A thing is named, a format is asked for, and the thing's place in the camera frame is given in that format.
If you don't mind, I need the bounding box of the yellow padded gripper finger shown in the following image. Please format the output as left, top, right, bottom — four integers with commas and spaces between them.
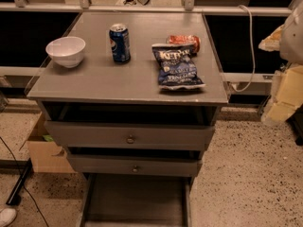
258, 25, 284, 52
261, 63, 303, 126

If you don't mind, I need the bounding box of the blue Kettle chip bag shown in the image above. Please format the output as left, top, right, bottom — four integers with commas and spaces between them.
151, 44, 205, 90

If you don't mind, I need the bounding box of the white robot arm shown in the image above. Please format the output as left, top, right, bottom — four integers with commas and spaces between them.
258, 3, 303, 125

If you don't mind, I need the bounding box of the grey top drawer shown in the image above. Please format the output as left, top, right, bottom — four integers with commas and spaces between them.
45, 121, 214, 150

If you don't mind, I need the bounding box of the grey open bottom drawer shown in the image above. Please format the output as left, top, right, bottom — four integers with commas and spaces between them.
76, 174, 192, 227

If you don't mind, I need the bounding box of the grey middle drawer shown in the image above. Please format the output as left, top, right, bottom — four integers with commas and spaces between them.
67, 154, 199, 177

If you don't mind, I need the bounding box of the orange soda can lying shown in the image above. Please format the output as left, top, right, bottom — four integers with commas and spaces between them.
166, 35, 201, 54

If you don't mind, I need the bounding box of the blue Pepsi can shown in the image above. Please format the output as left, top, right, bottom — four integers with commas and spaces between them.
109, 24, 131, 63

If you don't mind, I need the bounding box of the white ceramic bowl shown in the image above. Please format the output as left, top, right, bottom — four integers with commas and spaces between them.
45, 36, 86, 68

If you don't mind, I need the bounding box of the cardboard box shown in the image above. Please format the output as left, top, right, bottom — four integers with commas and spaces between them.
27, 113, 75, 173

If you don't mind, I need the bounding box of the black bar on floor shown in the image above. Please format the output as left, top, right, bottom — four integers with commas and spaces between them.
6, 160, 32, 206

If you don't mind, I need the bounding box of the white shoe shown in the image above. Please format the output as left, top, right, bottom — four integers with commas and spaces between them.
0, 208, 17, 227

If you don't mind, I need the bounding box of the white cable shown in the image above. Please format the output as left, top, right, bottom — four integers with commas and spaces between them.
230, 4, 257, 94

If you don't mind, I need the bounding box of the metal railing frame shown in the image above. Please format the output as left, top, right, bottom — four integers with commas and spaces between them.
0, 0, 303, 17

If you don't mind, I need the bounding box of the black floor cable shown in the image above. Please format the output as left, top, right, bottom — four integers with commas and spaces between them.
0, 136, 50, 227

